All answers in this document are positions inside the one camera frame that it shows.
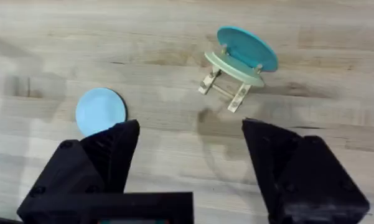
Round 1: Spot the small wooden peg rack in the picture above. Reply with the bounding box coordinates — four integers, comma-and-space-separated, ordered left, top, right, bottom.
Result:
197, 43, 264, 114

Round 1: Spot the light blue plate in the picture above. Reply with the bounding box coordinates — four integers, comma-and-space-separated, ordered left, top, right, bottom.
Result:
75, 87, 129, 138

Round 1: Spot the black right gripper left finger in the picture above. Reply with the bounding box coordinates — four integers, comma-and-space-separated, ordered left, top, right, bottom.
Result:
16, 119, 141, 216

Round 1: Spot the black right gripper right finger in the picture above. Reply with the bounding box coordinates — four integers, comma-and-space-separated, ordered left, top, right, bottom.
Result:
241, 118, 371, 224

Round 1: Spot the pale green plate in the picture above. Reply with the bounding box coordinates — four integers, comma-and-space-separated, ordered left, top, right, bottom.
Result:
203, 50, 266, 88

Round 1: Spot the teal plate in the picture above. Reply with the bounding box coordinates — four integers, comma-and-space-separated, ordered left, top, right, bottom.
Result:
216, 26, 279, 73

